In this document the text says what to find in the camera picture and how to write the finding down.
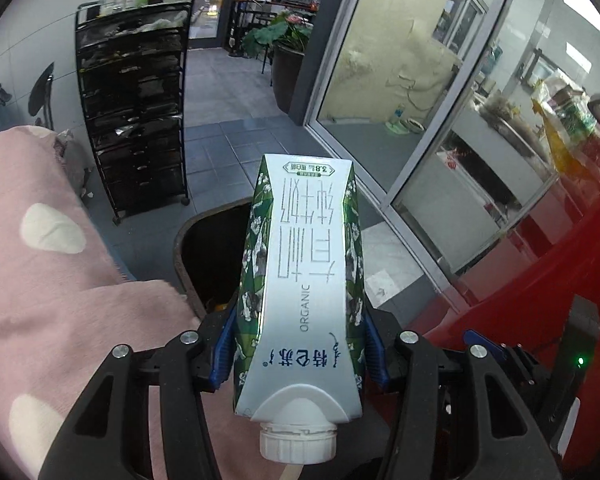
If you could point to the sliding glass door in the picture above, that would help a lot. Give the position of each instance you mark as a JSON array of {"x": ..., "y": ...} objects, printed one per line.
[{"x": 452, "y": 80}]

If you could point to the snack packets on table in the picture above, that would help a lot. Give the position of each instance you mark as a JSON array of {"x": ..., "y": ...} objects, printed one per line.
[{"x": 560, "y": 145}]

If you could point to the green leafy plant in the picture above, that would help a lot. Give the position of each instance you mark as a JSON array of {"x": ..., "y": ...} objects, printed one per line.
[{"x": 280, "y": 35}]

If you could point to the dark plant pot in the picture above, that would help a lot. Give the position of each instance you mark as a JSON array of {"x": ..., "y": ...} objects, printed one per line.
[{"x": 287, "y": 75}]

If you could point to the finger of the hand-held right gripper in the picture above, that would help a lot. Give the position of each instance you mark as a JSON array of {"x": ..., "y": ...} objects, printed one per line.
[{"x": 495, "y": 349}]

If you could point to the grey plastic bag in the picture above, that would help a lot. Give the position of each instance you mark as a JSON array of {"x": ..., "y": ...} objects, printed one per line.
[{"x": 72, "y": 160}]

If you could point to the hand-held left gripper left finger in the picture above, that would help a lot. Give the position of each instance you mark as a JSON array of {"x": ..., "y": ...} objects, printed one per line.
[{"x": 222, "y": 355}]

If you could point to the clear plastic bottle orange label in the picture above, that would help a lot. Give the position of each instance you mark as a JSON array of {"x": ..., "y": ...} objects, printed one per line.
[{"x": 216, "y": 305}]

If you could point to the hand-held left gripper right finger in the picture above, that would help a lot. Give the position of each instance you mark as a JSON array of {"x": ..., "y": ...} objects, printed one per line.
[{"x": 375, "y": 357}]

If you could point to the dark table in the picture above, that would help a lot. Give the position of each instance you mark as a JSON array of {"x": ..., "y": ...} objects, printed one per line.
[{"x": 250, "y": 15}]

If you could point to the white paper scrap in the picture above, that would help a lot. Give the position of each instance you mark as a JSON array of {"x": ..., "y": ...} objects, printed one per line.
[{"x": 380, "y": 285}]

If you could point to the green and white milk carton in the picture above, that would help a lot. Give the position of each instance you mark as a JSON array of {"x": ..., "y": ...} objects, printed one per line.
[{"x": 300, "y": 260}]

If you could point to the green pet bowl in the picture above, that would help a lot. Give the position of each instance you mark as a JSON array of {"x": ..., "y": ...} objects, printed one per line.
[{"x": 405, "y": 127}]

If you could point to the red glossy furniture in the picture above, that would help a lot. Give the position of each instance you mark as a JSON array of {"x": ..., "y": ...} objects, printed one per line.
[{"x": 555, "y": 270}]

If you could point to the black drawer cart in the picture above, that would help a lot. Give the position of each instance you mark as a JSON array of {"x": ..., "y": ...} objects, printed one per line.
[{"x": 130, "y": 110}]

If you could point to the dark brown trash bin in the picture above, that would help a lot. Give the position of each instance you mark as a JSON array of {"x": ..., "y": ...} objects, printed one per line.
[{"x": 205, "y": 260}]

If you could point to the pink blanket with white spots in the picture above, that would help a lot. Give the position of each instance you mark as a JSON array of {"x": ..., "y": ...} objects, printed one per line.
[{"x": 55, "y": 310}]

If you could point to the glass double door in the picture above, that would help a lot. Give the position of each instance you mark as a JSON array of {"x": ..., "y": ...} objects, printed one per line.
[{"x": 205, "y": 10}]

